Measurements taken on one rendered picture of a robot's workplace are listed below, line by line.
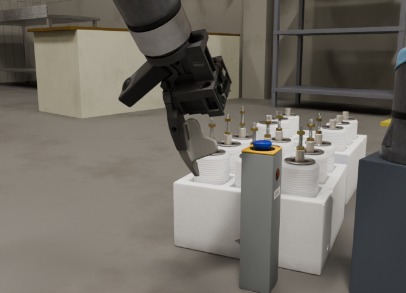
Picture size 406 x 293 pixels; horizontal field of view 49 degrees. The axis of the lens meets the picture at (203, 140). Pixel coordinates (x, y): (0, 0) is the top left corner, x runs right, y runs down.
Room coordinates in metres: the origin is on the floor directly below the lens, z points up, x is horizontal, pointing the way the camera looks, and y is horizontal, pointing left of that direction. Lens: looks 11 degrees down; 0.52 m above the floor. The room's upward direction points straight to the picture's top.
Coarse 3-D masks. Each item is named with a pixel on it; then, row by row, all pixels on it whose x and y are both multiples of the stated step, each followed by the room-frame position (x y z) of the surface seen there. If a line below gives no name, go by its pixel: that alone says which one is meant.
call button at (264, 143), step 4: (256, 140) 0.93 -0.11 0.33; (260, 140) 0.93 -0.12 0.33; (264, 140) 0.93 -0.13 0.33; (256, 144) 0.90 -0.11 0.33; (260, 144) 0.90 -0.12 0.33; (264, 144) 0.90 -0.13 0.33; (268, 144) 0.90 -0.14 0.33; (256, 148) 0.91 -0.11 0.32; (260, 148) 0.90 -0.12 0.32; (264, 148) 0.90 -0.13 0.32; (268, 148) 0.91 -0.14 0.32
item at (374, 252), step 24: (360, 168) 0.88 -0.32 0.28; (384, 168) 0.85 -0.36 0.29; (360, 192) 0.88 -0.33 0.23; (384, 192) 0.85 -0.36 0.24; (360, 216) 0.87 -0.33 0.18; (384, 216) 0.84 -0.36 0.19; (360, 240) 0.87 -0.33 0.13; (384, 240) 0.84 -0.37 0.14; (360, 264) 0.87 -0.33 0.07; (384, 264) 0.84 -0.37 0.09; (360, 288) 0.87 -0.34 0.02; (384, 288) 0.83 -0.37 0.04
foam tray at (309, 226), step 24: (336, 168) 1.26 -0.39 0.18; (192, 192) 1.09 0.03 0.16; (216, 192) 1.07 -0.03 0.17; (240, 192) 1.04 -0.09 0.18; (336, 192) 1.12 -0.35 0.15; (192, 216) 1.09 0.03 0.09; (216, 216) 1.07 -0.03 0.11; (288, 216) 0.99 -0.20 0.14; (312, 216) 0.96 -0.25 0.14; (336, 216) 1.14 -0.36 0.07; (192, 240) 1.09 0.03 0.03; (216, 240) 1.07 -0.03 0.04; (288, 240) 0.99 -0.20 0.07; (312, 240) 0.96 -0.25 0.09; (288, 264) 0.99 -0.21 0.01; (312, 264) 0.96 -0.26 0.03
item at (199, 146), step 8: (192, 120) 0.63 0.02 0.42; (184, 128) 0.64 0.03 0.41; (192, 128) 0.64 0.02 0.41; (200, 128) 0.63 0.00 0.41; (192, 136) 0.64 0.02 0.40; (200, 136) 0.63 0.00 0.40; (192, 144) 0.64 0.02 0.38; (200, 144) 0.63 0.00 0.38; (208, 144) 0.63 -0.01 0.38; (216, 144) 0.63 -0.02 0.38; (184, 152) 0.63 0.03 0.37; (192, 152) 0.64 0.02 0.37; (200, 152) 0.64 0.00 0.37; (208, 152) 0.63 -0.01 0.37; (184, 160) 0.64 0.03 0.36; (192, 160) 0.64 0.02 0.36; (192, 168) 0.64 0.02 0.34
